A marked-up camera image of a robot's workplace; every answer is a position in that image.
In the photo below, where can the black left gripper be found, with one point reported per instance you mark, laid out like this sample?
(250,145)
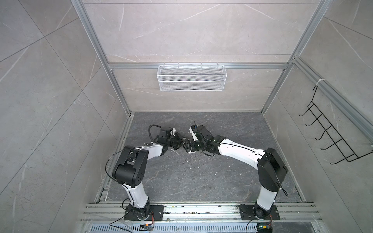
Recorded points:
(180,141)

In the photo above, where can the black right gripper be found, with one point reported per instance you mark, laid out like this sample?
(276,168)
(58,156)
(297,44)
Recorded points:
(191,142)

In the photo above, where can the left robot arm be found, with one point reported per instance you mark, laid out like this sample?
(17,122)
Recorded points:
(131,165)

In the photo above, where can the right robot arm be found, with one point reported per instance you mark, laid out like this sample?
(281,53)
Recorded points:
(269,165)

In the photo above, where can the white wire mesh basket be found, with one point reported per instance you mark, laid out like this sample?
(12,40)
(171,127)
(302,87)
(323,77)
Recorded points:
(173,78)

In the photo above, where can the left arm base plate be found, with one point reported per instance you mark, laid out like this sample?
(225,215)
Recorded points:
(147,213)

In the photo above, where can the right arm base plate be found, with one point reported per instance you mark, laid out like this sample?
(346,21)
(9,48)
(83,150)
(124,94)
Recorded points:
(255,212)

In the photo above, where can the aluminium front rail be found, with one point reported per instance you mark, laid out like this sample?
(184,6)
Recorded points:
(207,212)

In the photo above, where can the black wire hook rack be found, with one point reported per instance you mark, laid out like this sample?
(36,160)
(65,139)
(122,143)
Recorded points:
(331,132)

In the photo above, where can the left aluminium frame post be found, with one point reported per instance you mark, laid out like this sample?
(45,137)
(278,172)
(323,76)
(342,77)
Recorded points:
(87,25)

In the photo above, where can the aluminium corner frame post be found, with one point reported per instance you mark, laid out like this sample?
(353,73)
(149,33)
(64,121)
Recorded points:
(316,18)

